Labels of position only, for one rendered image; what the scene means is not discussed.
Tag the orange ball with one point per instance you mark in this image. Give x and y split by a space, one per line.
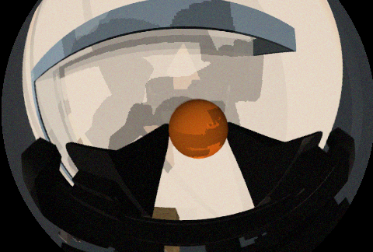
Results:
198 128

